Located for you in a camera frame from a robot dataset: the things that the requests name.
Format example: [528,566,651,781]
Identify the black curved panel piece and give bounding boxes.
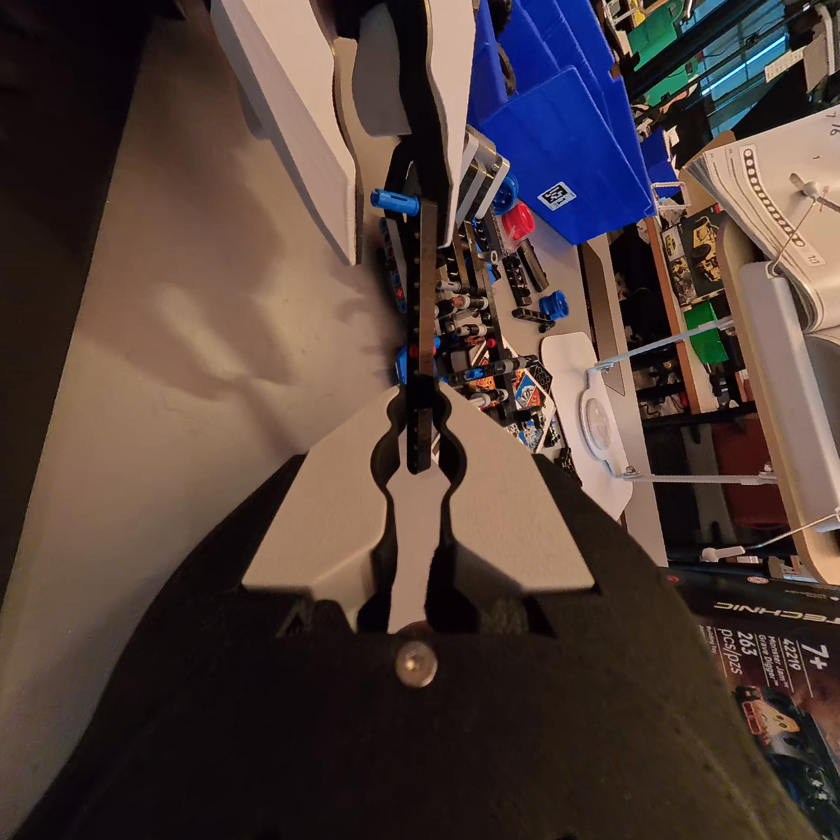
[518,239,551,293]

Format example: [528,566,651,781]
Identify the grey desk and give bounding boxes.
[0,0,669,840]

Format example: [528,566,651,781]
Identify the green box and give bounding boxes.
[682,298,732,365]

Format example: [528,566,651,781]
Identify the long black holed beam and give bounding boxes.
[406,200,442,475]

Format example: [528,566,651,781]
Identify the white instruction booklet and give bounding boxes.
[682,105,840,332]

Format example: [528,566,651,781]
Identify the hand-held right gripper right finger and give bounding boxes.
[428,382,597,631]

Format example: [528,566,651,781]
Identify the wooden shelf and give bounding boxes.
[643,131,756,421]

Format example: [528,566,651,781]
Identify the blue storage bin with tag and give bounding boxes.
[478,66,659,245]

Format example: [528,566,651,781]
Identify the toy box with yellow car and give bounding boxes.
[659,203,729,309]

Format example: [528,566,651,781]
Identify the black toy set box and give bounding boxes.
[669,564,840,840]

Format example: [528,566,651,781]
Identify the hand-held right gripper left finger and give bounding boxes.
[241,386,403,634]

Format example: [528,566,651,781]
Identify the colourful sticker sheet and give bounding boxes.
[482,357,559,454]

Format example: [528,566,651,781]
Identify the red container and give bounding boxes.
[712,420,788,526]

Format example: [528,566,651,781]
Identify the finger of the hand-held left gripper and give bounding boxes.
[351,0,478,249]
[210,0,365,266]

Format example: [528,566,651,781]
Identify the black blue toy car chassis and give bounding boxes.
[377,128,526,421]

